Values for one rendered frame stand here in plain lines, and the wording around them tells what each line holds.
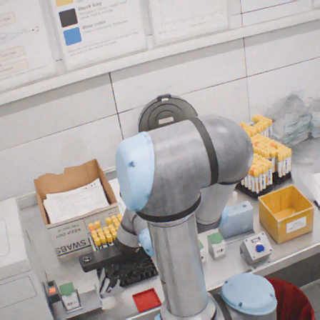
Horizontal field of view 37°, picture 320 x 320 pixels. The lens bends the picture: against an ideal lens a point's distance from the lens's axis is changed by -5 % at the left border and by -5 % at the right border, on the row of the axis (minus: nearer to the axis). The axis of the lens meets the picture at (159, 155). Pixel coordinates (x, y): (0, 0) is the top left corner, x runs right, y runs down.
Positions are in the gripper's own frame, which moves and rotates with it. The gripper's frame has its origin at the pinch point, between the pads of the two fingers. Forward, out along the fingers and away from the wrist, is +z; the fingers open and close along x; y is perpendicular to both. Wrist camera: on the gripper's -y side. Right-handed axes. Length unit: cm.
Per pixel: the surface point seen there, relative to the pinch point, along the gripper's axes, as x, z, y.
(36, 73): 59, -40, -21
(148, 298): -3.5, -2.4, 13.2
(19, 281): -4.5, -6.8, -25.0
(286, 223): -2, -32, 49
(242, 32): 56, -74, 46
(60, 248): 25.1, 3.7, -6.0
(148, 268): 5.9, -5.9, 15.3
